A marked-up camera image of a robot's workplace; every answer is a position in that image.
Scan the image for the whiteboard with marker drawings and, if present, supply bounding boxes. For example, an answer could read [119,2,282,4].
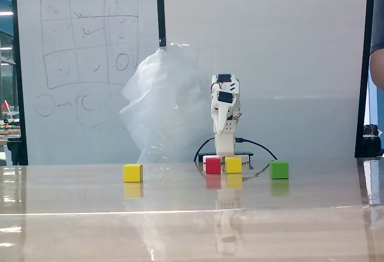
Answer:
[14,0,162,166]

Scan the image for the green cube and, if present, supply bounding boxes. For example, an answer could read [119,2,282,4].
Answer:
[270,161,290,180]

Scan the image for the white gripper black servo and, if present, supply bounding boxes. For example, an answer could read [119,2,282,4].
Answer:
[211,91,237,134]

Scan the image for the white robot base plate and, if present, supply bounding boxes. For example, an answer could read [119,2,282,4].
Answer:
[202,153,251,171]

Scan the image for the black round object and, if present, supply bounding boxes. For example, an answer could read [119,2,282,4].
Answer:
[361,124,383,158]

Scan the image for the black bin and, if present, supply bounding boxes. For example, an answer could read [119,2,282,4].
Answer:
[6,135,23,166]

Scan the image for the plain large whiteboard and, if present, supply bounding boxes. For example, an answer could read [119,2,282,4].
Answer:
[161,0,370,164]

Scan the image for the translucent plastic bag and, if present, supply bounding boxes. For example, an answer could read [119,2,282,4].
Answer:
[119,43,217,164]

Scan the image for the yellow cube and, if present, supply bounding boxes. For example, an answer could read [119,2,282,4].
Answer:
[225,157,243,174]
[124,163,144,183]

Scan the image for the black cable with plug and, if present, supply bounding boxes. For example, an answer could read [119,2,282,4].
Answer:
[235,137,278,162]

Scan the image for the black whiteboard frame post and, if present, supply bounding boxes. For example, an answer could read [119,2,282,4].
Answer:
[354,0,377,159]
[155,0,167,48]

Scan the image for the red cube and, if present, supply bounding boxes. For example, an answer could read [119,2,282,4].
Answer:
[205,158,222,174]

